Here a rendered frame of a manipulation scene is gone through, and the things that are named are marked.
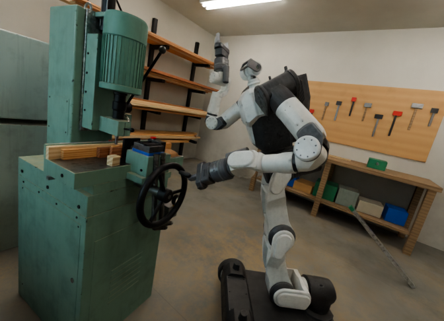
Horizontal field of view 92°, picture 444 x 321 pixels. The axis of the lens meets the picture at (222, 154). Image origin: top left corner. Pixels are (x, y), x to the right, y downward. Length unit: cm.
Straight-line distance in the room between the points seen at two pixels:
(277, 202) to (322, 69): 314
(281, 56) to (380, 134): 203
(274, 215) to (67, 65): 121
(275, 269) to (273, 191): 47
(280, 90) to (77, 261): 103
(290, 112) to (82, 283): 105
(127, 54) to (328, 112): 326
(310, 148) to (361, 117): 313
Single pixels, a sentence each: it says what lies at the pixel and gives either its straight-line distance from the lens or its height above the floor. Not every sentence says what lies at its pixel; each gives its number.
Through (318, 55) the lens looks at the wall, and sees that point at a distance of 409.
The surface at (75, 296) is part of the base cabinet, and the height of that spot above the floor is 34.
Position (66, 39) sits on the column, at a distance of 128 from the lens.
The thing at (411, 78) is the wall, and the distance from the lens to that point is 390.
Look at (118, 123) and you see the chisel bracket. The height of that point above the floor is 106.
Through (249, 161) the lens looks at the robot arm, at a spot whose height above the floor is 105.
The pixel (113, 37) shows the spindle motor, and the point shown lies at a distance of 107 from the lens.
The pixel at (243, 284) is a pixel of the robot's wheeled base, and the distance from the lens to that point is 155.
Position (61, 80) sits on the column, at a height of 119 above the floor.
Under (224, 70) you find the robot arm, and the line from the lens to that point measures 132.
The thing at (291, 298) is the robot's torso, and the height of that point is 30.
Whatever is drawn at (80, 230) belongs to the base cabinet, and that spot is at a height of 65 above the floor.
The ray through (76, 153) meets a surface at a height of 92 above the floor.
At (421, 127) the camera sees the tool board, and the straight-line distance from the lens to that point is 381.
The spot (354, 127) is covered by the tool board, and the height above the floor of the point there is 133.
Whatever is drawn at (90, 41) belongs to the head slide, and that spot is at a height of 138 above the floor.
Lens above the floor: 120
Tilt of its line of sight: 11 degrees down
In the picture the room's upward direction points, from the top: 11 degrees clockwise
